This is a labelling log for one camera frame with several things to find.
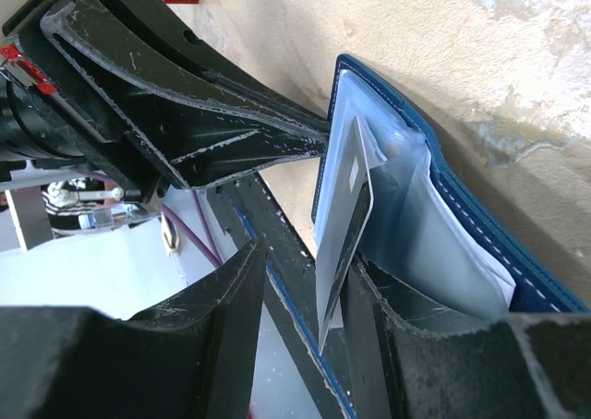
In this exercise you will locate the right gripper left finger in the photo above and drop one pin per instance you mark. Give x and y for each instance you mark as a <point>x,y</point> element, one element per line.
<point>190,356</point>

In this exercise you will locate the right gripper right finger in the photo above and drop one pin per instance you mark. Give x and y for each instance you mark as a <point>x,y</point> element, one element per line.
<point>411,357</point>

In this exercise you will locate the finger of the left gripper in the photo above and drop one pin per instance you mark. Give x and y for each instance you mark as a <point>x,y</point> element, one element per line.
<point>194,50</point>

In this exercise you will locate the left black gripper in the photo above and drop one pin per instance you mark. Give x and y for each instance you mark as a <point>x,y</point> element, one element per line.
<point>94,106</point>

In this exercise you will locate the navy blue card holder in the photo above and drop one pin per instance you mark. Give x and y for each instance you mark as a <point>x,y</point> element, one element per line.
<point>425,228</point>

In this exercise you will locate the black VIP card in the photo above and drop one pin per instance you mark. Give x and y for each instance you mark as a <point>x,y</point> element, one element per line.
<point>348,213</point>

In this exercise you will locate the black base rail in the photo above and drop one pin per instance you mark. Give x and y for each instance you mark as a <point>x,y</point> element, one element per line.
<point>247,209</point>

